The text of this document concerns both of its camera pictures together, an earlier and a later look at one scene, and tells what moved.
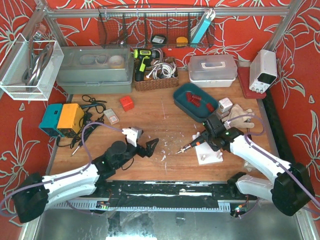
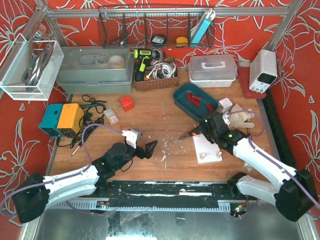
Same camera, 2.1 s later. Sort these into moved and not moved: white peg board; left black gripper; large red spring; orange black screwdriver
Moved: orange black screwdriver
Not moved: large red spring; left black gripper; white peg board
